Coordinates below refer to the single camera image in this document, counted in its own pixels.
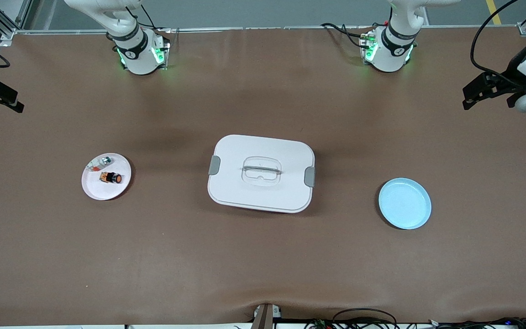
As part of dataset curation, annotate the white lidded storage box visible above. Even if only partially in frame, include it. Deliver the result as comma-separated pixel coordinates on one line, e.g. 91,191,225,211
207,134,316,214

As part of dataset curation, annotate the pale pink round plate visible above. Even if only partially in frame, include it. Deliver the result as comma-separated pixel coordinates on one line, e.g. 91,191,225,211
82,153,132,201

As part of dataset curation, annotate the light blue round plate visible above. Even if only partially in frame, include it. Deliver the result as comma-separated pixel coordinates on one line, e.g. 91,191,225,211
378,178,432,230

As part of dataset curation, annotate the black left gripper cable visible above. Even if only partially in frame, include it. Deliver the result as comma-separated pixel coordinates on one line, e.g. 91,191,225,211
470,0,526,88

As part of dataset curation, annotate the white green push button switch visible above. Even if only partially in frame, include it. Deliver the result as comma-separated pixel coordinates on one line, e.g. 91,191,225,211
88,156,112,172

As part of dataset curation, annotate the black left arm base cable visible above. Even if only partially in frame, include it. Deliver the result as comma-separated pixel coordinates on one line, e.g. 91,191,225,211
321,22,371,50

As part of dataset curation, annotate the black arm base cable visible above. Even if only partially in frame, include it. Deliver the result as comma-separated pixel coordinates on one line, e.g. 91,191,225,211
126,4,172,35
321,22,371,50

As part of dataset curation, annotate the black right arm base cable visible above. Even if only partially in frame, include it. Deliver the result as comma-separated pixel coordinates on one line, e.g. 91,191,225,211
126,4,172,35

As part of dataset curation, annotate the aluminium table edge rail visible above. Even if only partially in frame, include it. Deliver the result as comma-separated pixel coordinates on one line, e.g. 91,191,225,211
14,24,519,35

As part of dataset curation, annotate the tangled cable bundle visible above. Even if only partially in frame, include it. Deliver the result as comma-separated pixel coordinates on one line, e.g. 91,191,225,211
304,317,526,329

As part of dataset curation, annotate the black looped cable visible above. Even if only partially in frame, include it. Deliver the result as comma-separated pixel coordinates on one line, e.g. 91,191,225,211
331,308,399,329

